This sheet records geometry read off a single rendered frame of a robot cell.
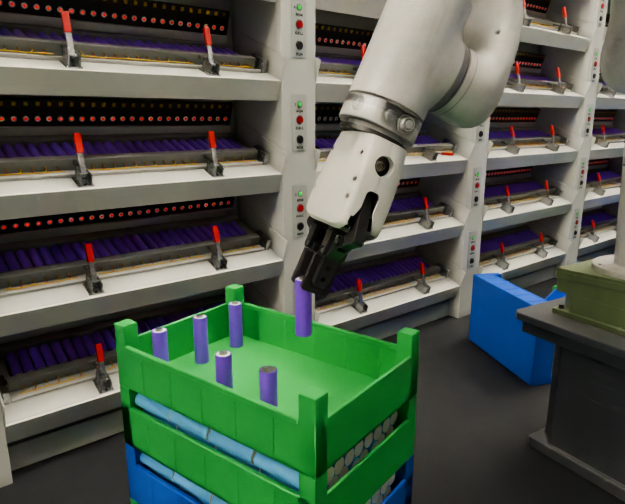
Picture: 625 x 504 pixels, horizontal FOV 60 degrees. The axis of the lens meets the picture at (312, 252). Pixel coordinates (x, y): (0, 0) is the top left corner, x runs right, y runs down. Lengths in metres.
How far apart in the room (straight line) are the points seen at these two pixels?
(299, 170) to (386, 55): 0.73
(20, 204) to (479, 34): 0.75
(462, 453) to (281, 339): 0.53
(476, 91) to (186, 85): 0.66
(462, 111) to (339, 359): 0.34
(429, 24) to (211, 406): 0.44
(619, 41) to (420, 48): 0.54
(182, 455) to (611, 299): 0.74
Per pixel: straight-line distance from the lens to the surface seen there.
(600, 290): 1.06
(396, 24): 0.58
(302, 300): 0.57
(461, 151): 1.75
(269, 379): 0.56
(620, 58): 1.07
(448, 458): 1.15
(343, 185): 0.54
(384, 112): 0.55
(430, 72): 0.57
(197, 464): 0.65
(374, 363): 0.68
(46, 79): 1.03
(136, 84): 1.08
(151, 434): 0.70
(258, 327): 0.79
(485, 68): 0.62
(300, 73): 1.26
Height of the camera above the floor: 0.64
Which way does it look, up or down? 14 degrees down
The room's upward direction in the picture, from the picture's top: straight up
